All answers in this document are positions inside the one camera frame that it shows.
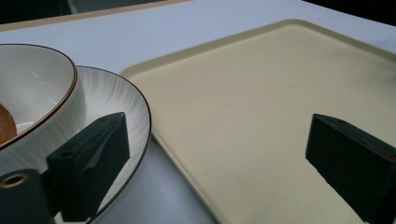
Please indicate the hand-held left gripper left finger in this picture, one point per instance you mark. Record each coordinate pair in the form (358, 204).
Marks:
(90, 158)

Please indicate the white ribbed plate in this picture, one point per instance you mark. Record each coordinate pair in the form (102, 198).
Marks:
(121, 96)

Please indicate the beige plastic tray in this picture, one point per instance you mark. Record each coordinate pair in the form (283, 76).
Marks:
(249, 118)

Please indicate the brown wooden spoon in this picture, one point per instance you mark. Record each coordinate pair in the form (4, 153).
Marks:
(6, 126)

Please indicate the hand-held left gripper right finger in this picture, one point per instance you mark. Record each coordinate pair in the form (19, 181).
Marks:
(351, 155)

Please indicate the white bowl with brown rim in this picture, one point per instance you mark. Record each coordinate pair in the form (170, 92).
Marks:
(37, 93)

